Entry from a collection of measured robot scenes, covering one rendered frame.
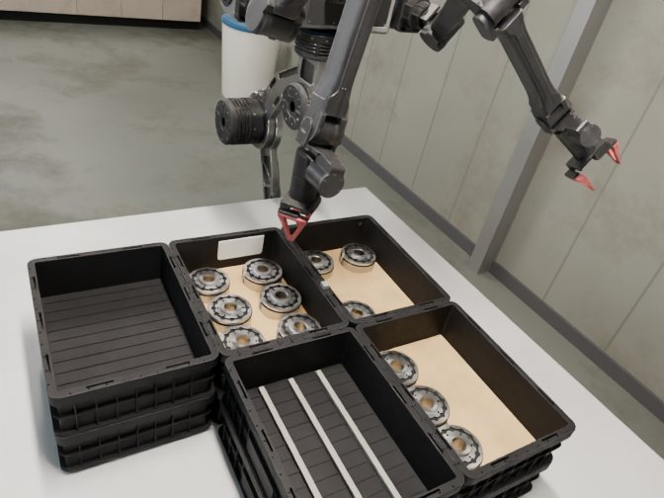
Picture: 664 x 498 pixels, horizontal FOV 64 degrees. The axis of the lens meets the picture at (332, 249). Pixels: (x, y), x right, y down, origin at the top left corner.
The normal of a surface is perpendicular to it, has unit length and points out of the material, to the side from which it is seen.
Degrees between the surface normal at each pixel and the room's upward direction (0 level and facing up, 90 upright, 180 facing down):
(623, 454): 0
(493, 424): 0
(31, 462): 0
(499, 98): 90
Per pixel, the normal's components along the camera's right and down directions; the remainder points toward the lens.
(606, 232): -0.84, 0.16
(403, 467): 0.18, -0.81
